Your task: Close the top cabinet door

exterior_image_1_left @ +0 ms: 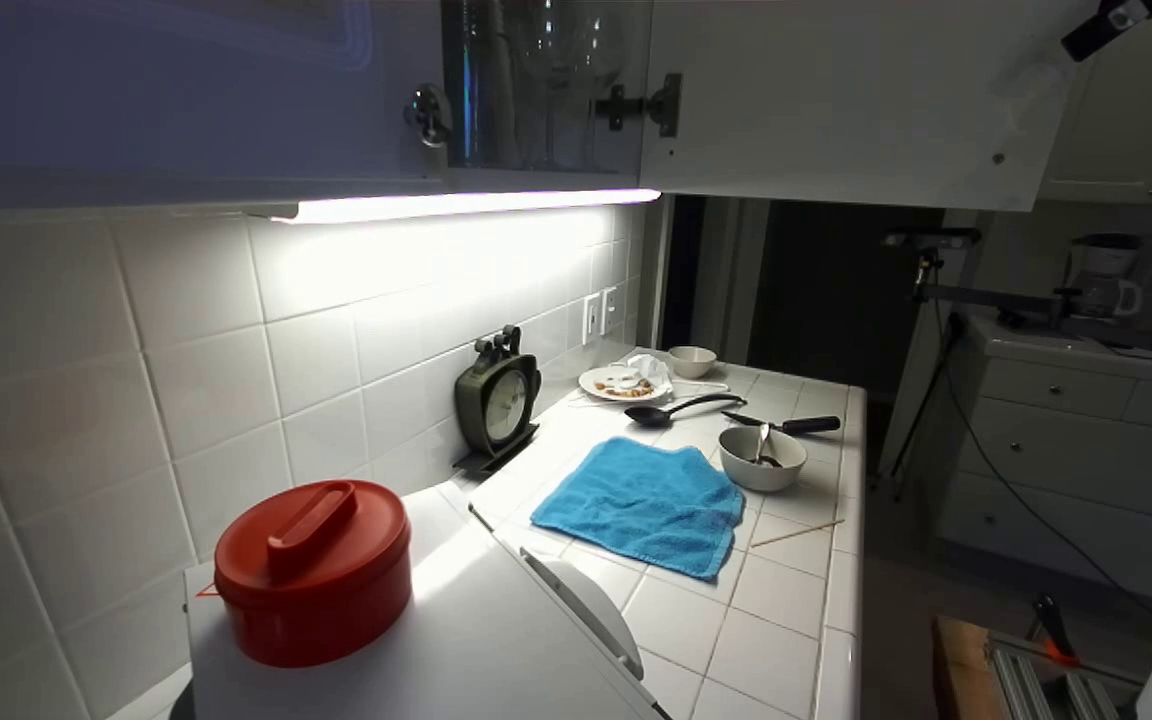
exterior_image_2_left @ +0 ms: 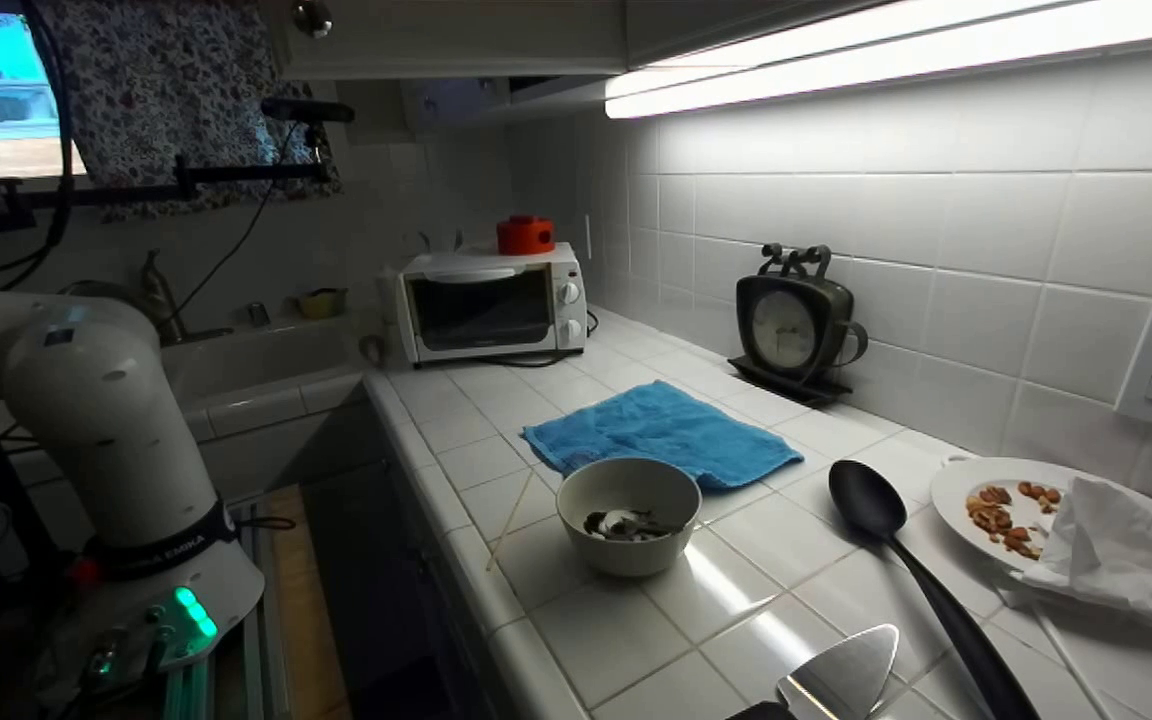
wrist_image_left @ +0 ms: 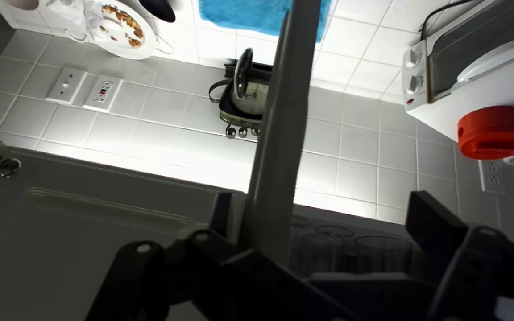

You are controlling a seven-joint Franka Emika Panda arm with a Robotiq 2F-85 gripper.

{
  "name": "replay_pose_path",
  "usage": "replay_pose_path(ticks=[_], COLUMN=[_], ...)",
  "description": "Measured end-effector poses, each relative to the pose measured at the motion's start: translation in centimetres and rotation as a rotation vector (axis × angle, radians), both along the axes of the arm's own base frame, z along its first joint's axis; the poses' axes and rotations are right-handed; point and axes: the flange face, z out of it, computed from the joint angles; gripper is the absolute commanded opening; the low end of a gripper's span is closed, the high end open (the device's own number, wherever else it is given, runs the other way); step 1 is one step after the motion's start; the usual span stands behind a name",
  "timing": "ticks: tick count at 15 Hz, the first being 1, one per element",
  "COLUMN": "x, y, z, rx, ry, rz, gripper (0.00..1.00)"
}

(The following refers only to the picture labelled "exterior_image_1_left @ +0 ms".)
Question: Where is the white cabinet door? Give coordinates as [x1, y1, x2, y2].
[0, 0, 450, 211]
[642, 0, 1101, 215]

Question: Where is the black door hinge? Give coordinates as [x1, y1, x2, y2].
[591, 71, 683, 140]
[404, 79, 455, 153]

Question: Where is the under-cabinet light strip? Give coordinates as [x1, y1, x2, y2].
[269, 184, 666, 229]

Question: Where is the black tripod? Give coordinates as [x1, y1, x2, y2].
[886, 225, 990, 497]

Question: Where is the white drawer unit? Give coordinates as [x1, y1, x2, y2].
[938, 308, 1152, 605]

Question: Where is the small white bowl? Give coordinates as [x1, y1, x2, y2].
[666, 341, 724, 380]

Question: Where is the crumpled white napkin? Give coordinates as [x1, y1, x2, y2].
[624, 347, 675, 394]

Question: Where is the black ladle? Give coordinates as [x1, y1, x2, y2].
[624, 389, 751, 431]

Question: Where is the red and black tool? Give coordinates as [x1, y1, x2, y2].
[1030, 591, 1084, 674]

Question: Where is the white plate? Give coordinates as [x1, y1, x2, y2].
[577, 362, 675, 410]

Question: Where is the blue towel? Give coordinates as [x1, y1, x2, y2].
[528, 435, 748, 587]

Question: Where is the black kitchen scale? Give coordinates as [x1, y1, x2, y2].
[452, 324, 543, 486]

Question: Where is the white plastic jug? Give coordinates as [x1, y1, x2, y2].
[179, 486, 674, 720]

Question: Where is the red plastic lid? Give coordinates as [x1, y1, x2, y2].
[213, 475, 416, 674]

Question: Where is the white wall cabinet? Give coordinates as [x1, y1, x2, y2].
[1031, 0, 1152, 211]

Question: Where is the metal spatula with black handle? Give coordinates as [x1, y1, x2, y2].
[720, 406, 846, 441]

